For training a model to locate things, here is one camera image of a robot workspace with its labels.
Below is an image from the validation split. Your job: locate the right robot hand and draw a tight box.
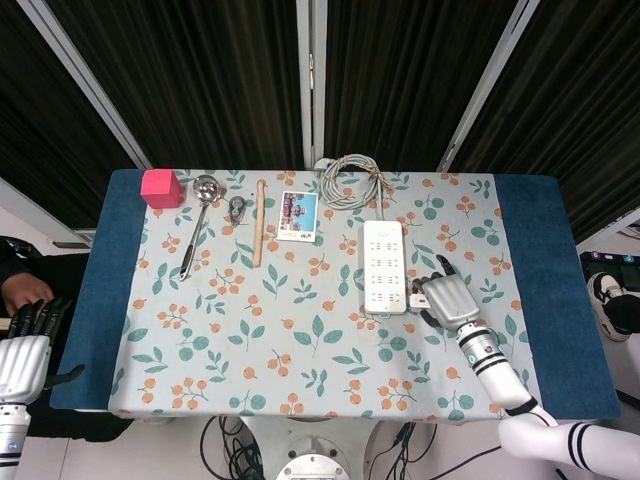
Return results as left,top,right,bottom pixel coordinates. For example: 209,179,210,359
410,253,482,332

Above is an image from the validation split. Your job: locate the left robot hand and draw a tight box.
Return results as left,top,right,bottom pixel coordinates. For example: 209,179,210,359
0,297,86,402

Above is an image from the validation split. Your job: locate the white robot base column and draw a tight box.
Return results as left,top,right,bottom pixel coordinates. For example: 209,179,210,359
239,414,416,480

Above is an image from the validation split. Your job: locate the white power strip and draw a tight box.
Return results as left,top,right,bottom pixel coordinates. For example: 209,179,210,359
362,218,407,318

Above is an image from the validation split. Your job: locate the floral print tablecloth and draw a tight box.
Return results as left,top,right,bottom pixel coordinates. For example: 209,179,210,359
107,169,546,421

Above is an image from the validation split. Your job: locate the person in black clothing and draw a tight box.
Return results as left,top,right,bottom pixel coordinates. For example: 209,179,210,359
0,234,136,449

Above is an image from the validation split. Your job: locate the blue table cover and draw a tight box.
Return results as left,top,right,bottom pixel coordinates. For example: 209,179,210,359
48,168,624,422

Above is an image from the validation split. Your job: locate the black and white sneaker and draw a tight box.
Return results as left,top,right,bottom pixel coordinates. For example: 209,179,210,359
587,272,632,343

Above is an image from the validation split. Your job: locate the black device with lit buttons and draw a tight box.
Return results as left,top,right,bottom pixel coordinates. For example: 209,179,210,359
579,251,640,276

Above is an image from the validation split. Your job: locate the photo postcard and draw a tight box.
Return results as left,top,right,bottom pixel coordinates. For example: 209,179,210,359
276,191,320,244

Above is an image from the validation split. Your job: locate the black trouser leg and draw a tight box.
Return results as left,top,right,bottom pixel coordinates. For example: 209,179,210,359
604,294,640,337

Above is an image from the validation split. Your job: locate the wooden stick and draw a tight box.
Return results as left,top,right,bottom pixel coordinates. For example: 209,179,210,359
252,180,266,268

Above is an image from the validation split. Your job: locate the pink cube box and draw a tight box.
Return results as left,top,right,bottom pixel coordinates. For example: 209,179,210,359
140,168,185,209

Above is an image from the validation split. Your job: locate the black pleated curtain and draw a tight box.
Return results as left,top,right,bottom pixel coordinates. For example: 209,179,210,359
0,0,140,232
448,0,640,242
323,0,521,171
44,0,307,170

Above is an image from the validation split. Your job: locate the white metal frame rail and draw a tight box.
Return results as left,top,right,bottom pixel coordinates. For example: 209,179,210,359
0,177,97,250
574,204,640,252

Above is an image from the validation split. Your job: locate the black floor cable bundle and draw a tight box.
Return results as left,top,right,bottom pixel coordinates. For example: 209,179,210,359
199,414,262,480
389,422,417,480

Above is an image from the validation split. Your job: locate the white cable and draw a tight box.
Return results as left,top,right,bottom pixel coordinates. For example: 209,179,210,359
313,153,396,222

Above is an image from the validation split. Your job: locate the white metal frame post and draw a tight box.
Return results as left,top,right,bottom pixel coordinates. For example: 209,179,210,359
14,0,152,170
437,0,542,174
295,0,329,169

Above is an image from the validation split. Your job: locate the steel ladle black handle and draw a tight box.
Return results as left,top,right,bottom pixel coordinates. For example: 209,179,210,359
179,174,222,281

